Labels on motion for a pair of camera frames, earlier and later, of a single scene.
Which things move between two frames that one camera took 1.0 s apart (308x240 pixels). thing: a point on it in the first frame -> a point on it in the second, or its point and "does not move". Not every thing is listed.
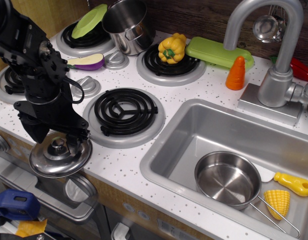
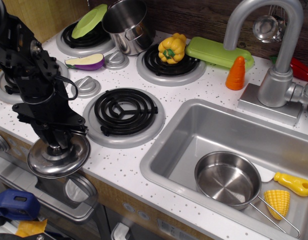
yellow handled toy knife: x=300 y=187 does not move
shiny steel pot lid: x=51 y=158 does not move
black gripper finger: x=73 y=142 -> x=61 y=137
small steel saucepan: x=231 y=180 does not move
